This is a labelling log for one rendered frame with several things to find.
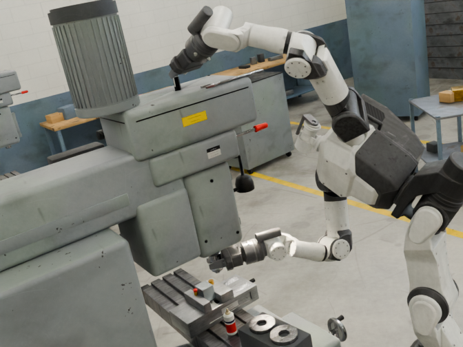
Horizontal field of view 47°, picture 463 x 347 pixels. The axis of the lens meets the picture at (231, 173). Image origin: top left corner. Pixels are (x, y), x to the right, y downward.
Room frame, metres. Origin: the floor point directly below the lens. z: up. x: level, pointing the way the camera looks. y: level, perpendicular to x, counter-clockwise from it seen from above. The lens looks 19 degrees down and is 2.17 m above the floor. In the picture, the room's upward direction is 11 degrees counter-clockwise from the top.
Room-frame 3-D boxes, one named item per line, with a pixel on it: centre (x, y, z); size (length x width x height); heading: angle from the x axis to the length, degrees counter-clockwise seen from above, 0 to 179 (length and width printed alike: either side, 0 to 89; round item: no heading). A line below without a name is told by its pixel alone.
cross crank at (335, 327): (2.04, -0.31, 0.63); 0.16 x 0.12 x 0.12; 121
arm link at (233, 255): (1.80, 0.03, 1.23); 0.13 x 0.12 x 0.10; 9
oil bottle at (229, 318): (1.77, 0.12, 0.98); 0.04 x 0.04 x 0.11
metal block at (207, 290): (1.92, 0.20, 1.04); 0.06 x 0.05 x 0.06; 33
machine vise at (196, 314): (1.93, 0.17, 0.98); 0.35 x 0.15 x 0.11; 123
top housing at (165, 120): (1.78, 0.13, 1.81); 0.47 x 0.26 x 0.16; 121
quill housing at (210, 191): (1.79, 0.13, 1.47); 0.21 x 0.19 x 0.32; 31
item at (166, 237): (1.69, 0.29, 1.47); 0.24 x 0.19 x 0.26; 31
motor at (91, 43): (1.66, 0.34, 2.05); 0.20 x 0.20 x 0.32
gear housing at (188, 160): (1.77, 0.16, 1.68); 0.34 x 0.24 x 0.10; 121
